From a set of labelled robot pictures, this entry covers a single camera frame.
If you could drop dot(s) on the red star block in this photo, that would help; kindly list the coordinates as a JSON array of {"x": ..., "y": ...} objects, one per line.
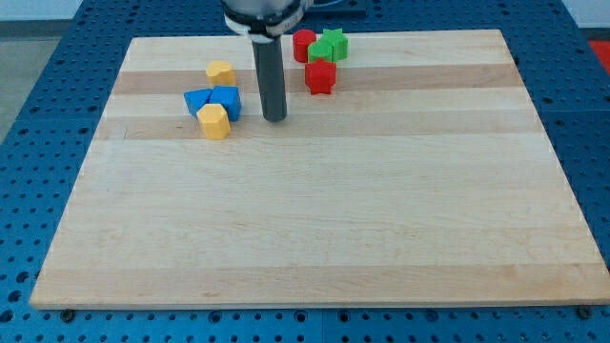
[{"x": 320, "y": 76}]

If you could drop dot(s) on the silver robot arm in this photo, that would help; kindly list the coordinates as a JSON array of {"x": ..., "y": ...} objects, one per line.
[{"x": 262, "y": 21}]

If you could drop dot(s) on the green circle block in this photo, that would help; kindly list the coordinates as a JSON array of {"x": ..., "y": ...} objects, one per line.
[{"x": 320, "y": 50}]

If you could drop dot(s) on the green star block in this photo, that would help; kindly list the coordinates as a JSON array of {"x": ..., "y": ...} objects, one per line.
[{"x": 339, "y": 43}]

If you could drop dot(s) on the yellow hexagon block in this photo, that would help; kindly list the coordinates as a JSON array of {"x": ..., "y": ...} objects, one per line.
[{"x": 214, "y": 122}]

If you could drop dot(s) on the blue cube block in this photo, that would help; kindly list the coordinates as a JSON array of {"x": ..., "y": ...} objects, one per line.
[{"x": 229, "y": 98}]

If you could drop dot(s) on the wooden board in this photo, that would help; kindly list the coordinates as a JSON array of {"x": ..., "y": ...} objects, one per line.
[{"x": 425, "y": 179}]

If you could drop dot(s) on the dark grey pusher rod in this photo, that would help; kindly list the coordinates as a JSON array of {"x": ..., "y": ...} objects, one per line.
[{"x": 268, "y": 61}]

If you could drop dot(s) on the yellow heart block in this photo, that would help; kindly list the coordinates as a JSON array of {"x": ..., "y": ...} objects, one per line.
[{"x": 221, "y": 73}]

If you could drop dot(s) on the blue triangle block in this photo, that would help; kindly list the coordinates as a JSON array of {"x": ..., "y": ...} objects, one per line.
[{"x": 195, "y": 100}]

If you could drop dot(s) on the red cylinder block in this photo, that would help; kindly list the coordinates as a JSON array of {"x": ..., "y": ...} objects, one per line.
[{"x": 302, "y": 39}]

